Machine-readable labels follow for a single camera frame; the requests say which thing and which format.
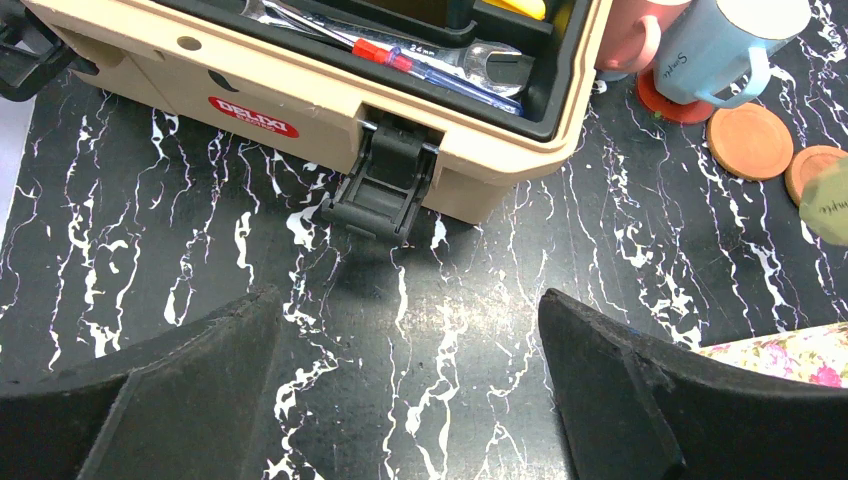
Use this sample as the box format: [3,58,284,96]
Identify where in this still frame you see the pink mug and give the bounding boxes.
[595,0,690,74]

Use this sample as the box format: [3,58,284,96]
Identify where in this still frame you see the orange wood coaster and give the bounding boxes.
[706,103,794,181]

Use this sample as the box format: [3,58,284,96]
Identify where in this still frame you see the silver wrench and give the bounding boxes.
[241,1,525,99]

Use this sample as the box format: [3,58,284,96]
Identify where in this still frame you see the blue grey coaster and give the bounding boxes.
[596,71,629,82]

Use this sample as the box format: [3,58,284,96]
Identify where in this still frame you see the yellow handled screwdriver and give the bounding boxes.
[484,0,547,21]

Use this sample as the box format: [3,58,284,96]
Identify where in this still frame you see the light blue mug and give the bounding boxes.
[654,0,812,109]

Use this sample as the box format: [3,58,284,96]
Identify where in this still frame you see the light wood coaster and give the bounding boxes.
[784,145,847,206]

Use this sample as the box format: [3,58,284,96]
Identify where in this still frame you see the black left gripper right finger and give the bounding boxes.
[538,289,847,479]

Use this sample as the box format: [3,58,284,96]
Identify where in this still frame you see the red coaster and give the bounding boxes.
[635,69,716,125]

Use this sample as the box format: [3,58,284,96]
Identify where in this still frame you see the black tool tray insert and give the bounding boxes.
[166,1,593,141]

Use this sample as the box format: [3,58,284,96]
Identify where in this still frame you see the floral rectangular tray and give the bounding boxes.
[696,322,847,389]

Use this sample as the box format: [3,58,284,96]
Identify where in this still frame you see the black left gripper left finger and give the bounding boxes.
[1,287,282,479]

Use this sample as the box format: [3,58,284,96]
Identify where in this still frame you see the tan plastic toolbox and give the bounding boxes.
[1,1,611,242]

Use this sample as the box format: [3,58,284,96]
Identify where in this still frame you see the green mug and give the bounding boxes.
[799,157,847,246]

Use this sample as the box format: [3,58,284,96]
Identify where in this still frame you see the red blue handled screwdriver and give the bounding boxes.
[351,38,525,117]

